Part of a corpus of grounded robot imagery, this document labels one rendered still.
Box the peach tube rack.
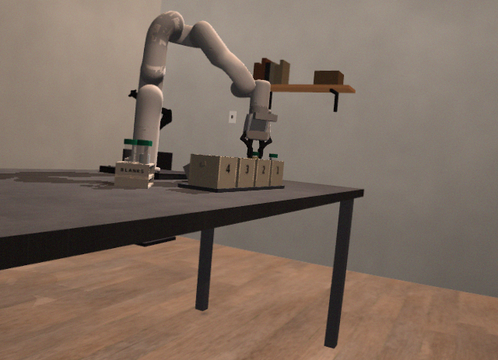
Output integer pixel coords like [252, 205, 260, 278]
[114, 161, 155, 188]

